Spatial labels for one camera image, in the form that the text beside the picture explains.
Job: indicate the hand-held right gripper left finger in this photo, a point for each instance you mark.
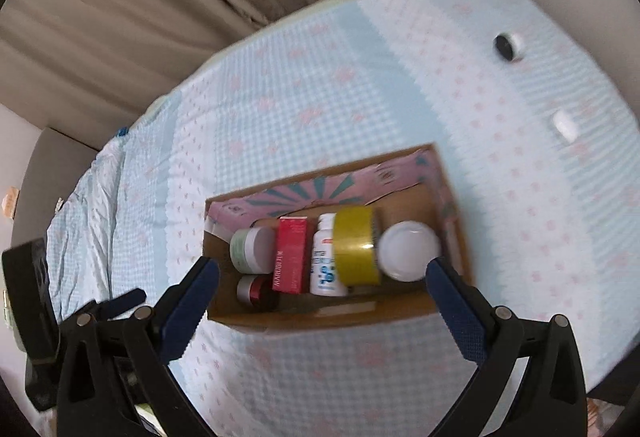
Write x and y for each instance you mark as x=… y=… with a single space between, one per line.
x=190 y=307

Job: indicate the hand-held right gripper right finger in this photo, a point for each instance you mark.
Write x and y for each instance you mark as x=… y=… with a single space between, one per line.
x=457 y=312

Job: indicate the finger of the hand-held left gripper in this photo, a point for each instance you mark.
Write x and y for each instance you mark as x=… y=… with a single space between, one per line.
x=122 y=302

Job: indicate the red and silver small jar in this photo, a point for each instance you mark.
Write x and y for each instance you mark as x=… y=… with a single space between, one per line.
x=255 y=292

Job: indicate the green and white jar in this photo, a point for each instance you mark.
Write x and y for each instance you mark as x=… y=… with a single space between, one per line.
x=407 y=251

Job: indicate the cardboard box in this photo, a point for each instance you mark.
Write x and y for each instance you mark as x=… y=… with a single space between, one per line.
x=350 y=312

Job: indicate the red carton box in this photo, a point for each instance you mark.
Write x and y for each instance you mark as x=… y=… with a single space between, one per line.
x=291 y=254

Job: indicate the yellow tape roll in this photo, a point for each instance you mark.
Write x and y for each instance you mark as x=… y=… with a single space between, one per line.
x=355 y=247

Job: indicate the white plastic bottle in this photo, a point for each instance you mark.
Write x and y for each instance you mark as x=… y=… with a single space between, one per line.
x=325 y=267

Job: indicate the small beige object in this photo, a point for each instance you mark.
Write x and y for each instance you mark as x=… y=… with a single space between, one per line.
x=10 y=202

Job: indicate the grey padded headboard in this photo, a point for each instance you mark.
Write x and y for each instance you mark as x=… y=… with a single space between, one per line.
x=50 y=177

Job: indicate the small blue object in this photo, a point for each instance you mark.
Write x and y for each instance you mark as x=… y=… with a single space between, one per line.
x=121 y=132

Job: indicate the small white cap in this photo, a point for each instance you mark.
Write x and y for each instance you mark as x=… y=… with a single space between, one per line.
x=565 y=126

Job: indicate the light blue checked bedsheet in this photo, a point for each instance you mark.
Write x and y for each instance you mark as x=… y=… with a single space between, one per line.
x=350 y=92

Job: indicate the dark lid white jar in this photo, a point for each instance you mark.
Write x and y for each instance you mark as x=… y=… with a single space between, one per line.
x=507 y=48

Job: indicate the beige curtain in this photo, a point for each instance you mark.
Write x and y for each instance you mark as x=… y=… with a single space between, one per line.
x=125 y=17

